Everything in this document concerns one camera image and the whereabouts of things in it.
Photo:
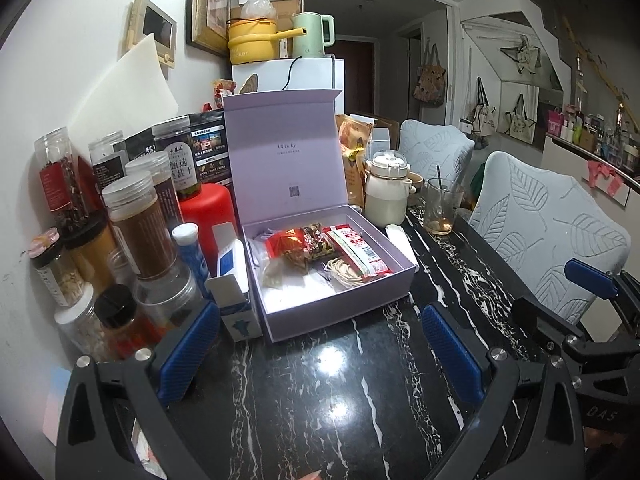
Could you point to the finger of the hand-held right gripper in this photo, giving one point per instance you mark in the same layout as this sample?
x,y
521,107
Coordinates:
x,y
590,276
550,327

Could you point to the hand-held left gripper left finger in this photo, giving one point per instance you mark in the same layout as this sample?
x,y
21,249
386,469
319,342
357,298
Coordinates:
x,y
192,350

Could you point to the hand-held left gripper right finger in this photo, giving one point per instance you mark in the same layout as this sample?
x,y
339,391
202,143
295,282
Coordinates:
x,y
452,350

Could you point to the clear zip bag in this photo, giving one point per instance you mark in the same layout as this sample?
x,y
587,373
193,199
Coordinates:
x,y
272,272

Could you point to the red white long packet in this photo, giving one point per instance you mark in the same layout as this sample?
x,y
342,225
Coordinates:
x,y
360,252

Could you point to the brown red snack packet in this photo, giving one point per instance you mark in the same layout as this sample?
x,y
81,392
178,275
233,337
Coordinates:
x,y
317,242

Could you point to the lavender gift box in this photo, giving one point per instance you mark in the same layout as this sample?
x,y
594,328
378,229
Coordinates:
x,y
285,160

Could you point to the orange contents jar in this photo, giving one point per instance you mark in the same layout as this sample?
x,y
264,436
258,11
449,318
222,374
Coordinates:
x,y
170,300

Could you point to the blue white carton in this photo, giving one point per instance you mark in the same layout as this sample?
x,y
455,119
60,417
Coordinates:
x,y
237,305

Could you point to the leaf pattern chair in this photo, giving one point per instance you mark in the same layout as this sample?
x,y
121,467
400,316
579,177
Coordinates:
x,y
435,150
545,230

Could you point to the black lid spice jar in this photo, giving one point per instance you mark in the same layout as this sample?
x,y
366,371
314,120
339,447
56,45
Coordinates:
x,y
117,320

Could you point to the blue tablet tube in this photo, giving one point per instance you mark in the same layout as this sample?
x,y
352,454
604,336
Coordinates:
x,y
190,255

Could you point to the red ribbon bow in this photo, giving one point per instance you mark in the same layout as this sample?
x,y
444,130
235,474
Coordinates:
x,y
602,175

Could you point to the clear oat jar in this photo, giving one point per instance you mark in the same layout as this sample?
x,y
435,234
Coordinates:
x,y
77,325

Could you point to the brown powder jar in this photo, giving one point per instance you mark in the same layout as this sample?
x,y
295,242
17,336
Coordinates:
x,y
142,235

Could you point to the red container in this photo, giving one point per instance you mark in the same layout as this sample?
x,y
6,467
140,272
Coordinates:
x,y
207,220

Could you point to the yellow powder jar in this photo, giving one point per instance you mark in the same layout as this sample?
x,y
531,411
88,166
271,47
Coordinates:
x,y
92,255

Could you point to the glass cup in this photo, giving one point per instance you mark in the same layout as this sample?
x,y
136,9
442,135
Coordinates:
x,y
442,210

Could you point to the row of small bottles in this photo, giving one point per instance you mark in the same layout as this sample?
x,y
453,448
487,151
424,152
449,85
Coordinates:
x,y
595,132

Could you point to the pink blue block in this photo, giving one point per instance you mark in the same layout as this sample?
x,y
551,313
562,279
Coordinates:
x,y
56,405

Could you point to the pink lid seed jar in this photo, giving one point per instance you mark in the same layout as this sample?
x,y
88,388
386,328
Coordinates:
x,y
55,275

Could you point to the metal spoon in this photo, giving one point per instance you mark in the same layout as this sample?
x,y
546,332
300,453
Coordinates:
x,y
440,185

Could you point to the brown label jar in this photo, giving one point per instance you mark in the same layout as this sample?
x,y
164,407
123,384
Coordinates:
x,y
162,185

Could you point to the cream thermos jug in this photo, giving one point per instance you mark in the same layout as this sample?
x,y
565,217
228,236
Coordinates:
x,y
385,195

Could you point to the brown mug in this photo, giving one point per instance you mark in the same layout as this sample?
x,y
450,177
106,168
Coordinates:
x,y
416,184

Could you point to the white tote bag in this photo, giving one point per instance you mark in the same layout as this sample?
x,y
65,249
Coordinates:
x,y
485,115
520,120

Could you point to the dark label tea jar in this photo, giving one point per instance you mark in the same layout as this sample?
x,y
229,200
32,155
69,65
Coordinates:
x,y
177,160

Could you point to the black coffee bag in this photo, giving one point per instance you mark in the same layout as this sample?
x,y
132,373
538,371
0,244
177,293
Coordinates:
x,y
212,150

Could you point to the black label jar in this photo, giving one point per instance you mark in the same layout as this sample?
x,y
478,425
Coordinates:
x,y
107,155

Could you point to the orange snack bag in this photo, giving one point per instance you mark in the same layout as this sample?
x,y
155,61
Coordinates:
x,y
355,160

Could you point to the red label flower jar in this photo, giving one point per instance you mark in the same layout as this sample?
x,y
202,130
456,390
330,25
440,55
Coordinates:
x,y
60,180

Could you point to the brown patterned tote bag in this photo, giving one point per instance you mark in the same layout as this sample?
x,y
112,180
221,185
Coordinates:
x,y
429,82

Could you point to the white sheet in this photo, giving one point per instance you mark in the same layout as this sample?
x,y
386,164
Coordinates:
x,y
130,90

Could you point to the white fridge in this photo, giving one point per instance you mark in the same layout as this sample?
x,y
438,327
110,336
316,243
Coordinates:
x,y
310,75

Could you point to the yellow pot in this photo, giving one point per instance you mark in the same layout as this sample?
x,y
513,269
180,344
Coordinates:
x,y
252,42

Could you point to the green kettle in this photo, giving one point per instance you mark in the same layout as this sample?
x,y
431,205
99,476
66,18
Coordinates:
x,y
310,35

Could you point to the star shaped wall bag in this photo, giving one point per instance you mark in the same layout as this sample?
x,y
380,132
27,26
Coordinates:
x,y
522,55

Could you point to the large picture frame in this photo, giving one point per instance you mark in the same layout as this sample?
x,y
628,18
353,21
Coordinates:
x,y
210,5

